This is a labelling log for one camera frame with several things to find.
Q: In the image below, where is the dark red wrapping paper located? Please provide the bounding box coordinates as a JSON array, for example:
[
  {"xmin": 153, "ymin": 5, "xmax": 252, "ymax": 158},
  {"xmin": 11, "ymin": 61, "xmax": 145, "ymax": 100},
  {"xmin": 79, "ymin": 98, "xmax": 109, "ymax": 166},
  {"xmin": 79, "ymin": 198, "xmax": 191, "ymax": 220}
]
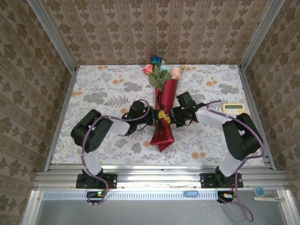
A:
[{"xmin": 150, "ymin": 78, "xmax": 180, "ymax": 153}]

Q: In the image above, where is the peach fake rose spray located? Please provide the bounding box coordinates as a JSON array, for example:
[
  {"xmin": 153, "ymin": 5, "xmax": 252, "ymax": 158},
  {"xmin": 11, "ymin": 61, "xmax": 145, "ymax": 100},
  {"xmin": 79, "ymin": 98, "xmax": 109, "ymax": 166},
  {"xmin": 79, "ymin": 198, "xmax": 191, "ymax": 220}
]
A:
[{"xmin": 170, "ymin": 65, "xmax": 186, "ymax": 80}]

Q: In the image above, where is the light blue fake rose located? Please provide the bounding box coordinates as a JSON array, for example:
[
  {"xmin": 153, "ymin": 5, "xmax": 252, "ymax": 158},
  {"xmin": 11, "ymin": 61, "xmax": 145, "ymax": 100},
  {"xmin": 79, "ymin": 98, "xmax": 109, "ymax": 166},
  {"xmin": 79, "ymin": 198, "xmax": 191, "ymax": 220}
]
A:
[{"xmin": 156, "ymin": 60, "xmax": 172, "ymax": 91}]

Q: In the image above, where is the pink fake rose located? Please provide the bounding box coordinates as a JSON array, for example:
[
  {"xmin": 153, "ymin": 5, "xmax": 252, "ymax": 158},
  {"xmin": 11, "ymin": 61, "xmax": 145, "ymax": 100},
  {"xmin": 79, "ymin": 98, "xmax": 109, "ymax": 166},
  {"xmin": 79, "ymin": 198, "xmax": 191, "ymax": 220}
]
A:
[{"xmin": 142, "ymin": 63, "xmax": 162, "ymax": 91}]

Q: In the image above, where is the yellow calculator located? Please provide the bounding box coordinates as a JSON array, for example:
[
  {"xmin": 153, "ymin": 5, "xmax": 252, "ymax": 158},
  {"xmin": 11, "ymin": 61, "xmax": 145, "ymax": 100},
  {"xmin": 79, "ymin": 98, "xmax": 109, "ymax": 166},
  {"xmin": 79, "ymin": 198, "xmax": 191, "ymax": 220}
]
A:
[{"xmin": 222, "ymin": 102, "xmax": 246, "ymax": 115}]

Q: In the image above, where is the floral tablecloth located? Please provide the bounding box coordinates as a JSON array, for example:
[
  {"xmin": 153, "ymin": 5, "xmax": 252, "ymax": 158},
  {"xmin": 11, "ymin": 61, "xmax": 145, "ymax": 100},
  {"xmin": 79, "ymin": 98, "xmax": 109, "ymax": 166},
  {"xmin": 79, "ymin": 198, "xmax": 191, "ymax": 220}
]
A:
[{"xmin": 50, "ymin": 64, "xmax": 265, "ymax": 167}]

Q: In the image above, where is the black controller board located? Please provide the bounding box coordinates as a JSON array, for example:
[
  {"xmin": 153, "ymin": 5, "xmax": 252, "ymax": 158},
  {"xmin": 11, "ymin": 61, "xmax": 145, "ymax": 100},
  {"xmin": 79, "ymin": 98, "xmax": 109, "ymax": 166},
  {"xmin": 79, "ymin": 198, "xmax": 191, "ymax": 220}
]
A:
[
  {"xmin": 86, "ymin": 191, "xmax": 106, "ymax": 199},
  {"xmin": 217, "ymin": 191, "xmax": 237, "ymax": 204}
]

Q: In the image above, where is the grey metal tray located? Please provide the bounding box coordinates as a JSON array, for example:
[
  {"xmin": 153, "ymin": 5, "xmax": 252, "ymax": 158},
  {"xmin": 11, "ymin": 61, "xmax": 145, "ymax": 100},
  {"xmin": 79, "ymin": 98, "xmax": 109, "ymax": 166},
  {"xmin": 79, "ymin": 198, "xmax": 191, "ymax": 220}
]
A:
[{"xmin": 22, "ymin": 189, "xmax": 295, "ymax": 225}]

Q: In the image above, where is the wooden stick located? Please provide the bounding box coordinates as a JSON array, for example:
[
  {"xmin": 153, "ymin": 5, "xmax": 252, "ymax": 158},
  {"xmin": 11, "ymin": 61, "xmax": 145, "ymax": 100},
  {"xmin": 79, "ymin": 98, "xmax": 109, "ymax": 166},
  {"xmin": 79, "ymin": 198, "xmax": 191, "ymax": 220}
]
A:
[{"xmin": 253, "ymin": 197, "xmax": 285, "ymax": 202}]

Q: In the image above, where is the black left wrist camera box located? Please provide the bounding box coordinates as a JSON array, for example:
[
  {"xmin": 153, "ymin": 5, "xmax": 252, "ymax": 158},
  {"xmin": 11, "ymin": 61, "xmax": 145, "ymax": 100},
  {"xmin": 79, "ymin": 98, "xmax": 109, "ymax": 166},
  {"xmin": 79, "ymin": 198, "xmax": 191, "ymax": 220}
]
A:
[{"xmin": 129, "ymin": 100, "xmax": 149, "ymax": 117}]

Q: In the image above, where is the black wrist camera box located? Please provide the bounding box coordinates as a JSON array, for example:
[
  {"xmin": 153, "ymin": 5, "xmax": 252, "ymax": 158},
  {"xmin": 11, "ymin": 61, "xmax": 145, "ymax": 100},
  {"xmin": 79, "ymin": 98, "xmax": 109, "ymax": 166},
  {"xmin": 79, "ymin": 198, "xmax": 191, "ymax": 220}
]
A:
[
  {"xmin": 177, "ymin": 91, "xmax": 196, "ymax": 107},
  {"xmin": 129, "ymin": 100, "xmax": 149, "ymax": 117}
]

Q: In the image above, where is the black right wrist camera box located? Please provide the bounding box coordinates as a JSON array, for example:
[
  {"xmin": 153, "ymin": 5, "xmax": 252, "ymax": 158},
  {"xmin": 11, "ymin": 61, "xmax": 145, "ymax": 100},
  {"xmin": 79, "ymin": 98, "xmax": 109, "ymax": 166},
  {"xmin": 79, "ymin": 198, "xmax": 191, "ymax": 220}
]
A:
[{"xmin": 177, "ymin": 91, "xmax": 196, "ymax": 107}]

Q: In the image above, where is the aluminium front rail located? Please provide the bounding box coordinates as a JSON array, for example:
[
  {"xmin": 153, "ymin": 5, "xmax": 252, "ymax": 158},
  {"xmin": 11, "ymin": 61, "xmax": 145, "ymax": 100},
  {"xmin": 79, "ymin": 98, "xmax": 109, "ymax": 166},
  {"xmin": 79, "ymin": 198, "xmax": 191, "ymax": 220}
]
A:
[{"xmin": 32, "ymin": 165, "xmax": 288, "ymax": 191}]

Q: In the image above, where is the aluminium side rail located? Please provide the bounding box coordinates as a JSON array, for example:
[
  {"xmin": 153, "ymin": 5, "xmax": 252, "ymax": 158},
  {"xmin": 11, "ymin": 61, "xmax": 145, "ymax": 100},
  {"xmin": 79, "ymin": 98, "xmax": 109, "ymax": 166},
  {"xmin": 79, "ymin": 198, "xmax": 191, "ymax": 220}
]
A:
[
  {"xmin": 44, "ymin": 67, "xmax": 78, "ymax": 173},
  {"xmin": 238, "ymin": 65, "xmax": 277, "ymax": 171}
]

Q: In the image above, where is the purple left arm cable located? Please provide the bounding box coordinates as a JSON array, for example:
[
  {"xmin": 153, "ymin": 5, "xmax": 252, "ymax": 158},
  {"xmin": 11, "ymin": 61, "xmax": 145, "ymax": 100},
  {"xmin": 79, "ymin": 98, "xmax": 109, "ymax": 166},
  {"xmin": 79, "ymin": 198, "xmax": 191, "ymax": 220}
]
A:
[{"xmin": 81, "ymin": 99, "xmax": 150, "ymax": 207}]

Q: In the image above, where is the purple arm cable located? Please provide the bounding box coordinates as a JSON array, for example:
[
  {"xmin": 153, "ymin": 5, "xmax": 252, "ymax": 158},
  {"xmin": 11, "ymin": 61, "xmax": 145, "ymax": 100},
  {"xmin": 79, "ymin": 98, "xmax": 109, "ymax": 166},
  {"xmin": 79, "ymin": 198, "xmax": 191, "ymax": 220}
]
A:
[
  {"xmin": 81, "ymin": 99, "xmax": 150, "ymax": 207},
  {"xmin": 206, "ymin": 100, "xmax": 265, "ymax": 222}
]

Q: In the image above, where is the slotted cable duct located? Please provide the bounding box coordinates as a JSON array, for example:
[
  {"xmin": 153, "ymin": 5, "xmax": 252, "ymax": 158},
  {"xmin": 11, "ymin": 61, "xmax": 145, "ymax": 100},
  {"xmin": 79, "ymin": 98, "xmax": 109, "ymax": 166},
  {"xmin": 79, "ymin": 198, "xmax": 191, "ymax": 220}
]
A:
[{"xmin": 41, "ymin": 190, "xmax": 220, "ymax": 201}]

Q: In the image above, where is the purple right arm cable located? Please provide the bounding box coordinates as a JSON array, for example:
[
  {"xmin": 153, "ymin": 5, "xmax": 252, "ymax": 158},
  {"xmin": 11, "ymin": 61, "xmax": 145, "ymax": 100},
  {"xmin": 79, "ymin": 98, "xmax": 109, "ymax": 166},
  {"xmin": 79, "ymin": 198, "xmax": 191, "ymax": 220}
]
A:
[{"xmin": 206, "ymin": 100, "xmax": 265, "ymax": 222}]

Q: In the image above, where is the aluminium frame post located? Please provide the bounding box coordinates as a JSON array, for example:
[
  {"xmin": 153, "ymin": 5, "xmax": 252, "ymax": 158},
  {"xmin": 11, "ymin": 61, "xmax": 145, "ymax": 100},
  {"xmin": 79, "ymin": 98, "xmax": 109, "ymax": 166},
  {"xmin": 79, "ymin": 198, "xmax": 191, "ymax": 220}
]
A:
[
  {"xmin": 239, "ymin": 0, "xmax": 285, "ymax": 70},
  {"xmin": 26, "ymin": 0, "xmax": 78, "ymax": 73}
]

